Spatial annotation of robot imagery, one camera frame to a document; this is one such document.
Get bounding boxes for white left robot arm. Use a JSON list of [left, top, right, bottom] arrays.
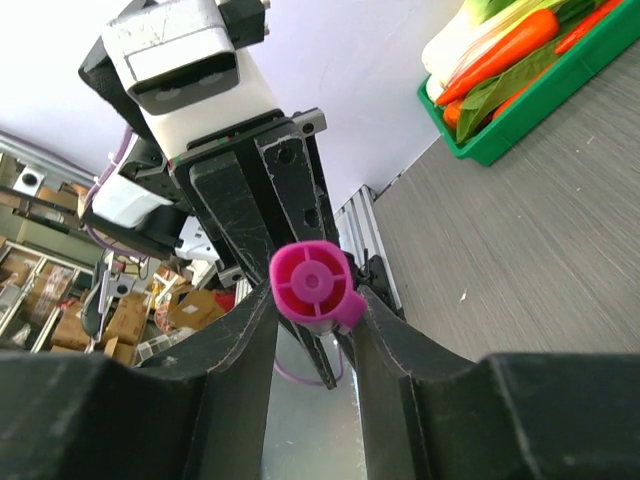
[[78, 1, 338, 285]]

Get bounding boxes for magenta marker cap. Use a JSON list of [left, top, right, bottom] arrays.
[[269, 240, 367, 334]]

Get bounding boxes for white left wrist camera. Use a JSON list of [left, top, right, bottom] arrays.
[[101, 0, 278, 156]]

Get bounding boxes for green plastic tray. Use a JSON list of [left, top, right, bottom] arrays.
[[417, 0, 639, 166]]

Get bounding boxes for white marker pen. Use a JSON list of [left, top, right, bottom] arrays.
[[302, 319, 344, 336]]

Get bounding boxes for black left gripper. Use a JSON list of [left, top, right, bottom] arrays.
[[171, 108, 330, 286]]

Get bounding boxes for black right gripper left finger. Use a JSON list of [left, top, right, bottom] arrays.
[[1, 284, 279, 479]]

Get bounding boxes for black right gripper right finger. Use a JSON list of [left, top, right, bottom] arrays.
[[354, 288, 639, 479]]

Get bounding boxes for red toy chili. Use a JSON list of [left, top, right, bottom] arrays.
[[555, 0, 624, 55]]

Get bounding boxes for orange toy carrot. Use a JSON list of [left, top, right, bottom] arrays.
[[435, 9, 559, 106]]

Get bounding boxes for green leaf vegetable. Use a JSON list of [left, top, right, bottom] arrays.
[[454, 39, 566, 146]]

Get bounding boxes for green white leek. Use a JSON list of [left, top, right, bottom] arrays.
[[421, 1, 531, 102]]

